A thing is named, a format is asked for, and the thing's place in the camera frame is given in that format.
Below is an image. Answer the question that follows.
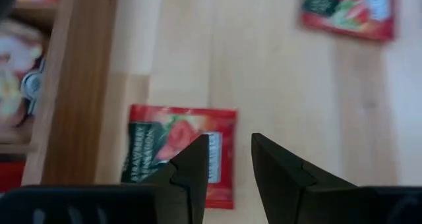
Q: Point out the brown wooden three-compartment tea box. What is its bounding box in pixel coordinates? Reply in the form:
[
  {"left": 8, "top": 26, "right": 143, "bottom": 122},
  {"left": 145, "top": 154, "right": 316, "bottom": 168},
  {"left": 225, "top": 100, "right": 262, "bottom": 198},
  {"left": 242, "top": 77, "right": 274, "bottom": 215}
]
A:
[{"left": 0, "top": 0, "right": 119, "bottom": 189}]

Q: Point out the beige vanilla tea sachet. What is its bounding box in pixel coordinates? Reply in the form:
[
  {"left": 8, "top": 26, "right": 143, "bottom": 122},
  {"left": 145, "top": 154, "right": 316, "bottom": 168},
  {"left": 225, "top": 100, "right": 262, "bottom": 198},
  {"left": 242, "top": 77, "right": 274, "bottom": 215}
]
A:
[{"left": 0, "top": 19, "right": 47, "bottom": 128}]

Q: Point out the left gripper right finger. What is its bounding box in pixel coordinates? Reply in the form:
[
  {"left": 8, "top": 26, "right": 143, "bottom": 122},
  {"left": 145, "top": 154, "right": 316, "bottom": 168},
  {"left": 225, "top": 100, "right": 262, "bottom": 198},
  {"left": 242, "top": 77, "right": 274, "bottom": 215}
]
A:
[{"left": 251, "top": 132, "right": 422, "bottom": 224}]

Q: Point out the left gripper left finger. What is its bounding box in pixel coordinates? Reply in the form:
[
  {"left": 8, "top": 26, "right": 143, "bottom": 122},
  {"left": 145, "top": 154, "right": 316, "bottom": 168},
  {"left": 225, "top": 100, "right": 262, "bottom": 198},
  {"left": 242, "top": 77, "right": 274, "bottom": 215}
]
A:
[{"left": 0, "top": 134, "right": 210, "bottom": 224}]

